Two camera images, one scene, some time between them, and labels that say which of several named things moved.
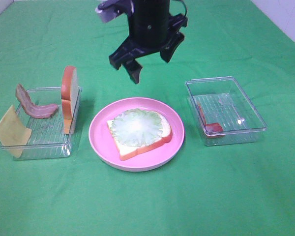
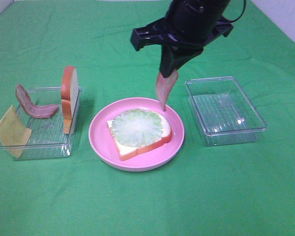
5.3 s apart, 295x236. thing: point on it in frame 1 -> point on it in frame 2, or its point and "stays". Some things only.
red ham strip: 214,130 -> 164,86
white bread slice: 125,152 stays
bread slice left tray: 69,92 stays
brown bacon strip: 43,111 stays
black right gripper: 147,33 -> 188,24
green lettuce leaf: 135,128 stays
